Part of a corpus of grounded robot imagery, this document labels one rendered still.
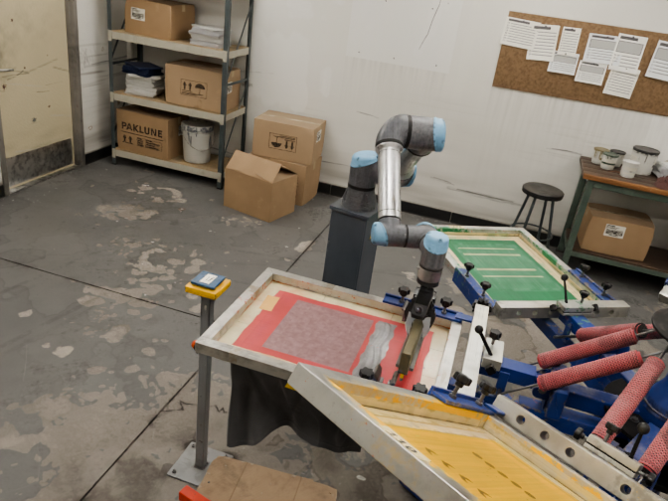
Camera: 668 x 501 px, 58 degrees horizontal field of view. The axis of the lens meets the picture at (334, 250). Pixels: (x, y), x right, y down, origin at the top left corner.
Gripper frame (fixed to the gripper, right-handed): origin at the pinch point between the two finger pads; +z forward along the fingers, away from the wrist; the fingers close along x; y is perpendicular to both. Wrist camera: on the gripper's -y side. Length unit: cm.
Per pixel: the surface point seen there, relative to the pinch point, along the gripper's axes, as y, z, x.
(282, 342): -11.5, 9.8, 41.6
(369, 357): -6.4, 9.4, 12.8
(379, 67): 380, -26, 109
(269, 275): 23, 6, 61
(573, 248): 325, 81, -88
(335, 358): -11.7, 9.8, 22.9
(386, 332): 10.9, 9.3, 11.0
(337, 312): 15.8, 9.7, 30.8
